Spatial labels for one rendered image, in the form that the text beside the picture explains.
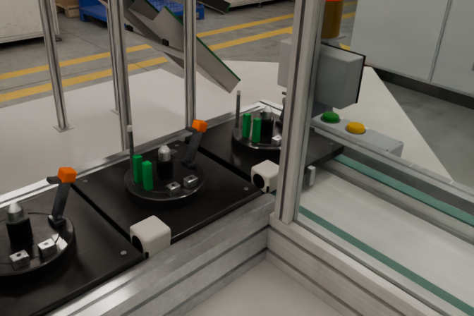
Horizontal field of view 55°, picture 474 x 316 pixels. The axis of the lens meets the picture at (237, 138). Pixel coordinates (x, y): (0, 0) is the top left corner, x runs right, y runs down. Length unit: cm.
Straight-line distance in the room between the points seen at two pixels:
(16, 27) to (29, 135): 377
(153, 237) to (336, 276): 28
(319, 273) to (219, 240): 17
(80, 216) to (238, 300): 28
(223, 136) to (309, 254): 34
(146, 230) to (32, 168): 50
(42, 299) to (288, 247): 37
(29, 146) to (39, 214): 49
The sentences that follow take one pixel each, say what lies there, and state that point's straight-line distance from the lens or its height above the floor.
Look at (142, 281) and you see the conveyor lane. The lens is 66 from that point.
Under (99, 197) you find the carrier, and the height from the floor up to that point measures 97.
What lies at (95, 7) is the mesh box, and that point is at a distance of 561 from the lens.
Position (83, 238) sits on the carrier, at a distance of 72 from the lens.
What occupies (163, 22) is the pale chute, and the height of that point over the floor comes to 118.
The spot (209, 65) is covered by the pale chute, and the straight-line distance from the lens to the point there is 107.
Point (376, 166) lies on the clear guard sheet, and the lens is 61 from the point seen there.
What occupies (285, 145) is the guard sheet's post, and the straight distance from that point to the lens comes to 68.
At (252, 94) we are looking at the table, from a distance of 147.
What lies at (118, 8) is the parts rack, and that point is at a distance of 88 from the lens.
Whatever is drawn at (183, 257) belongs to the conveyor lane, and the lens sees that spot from 68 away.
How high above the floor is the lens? 143
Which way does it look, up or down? 28 degrees down
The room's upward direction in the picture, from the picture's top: 3 degrees clockwise
